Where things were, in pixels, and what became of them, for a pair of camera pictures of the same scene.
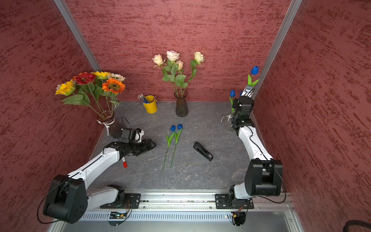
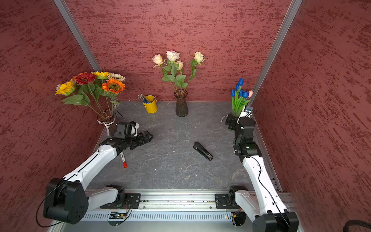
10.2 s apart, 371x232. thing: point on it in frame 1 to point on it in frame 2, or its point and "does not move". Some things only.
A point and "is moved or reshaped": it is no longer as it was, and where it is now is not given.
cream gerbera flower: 119,77 does not move
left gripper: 145,148 to 141,140
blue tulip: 173,128 to 241,81
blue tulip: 232,94 does not move
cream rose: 199,58 does not move
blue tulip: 254,71 is moved or reshaped
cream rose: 180,78 does not move
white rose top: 171,56 does not move
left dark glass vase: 107,117 does not move
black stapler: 203,151 does not move
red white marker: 125,163 does not move
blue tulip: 179,127 is moved or reshaped
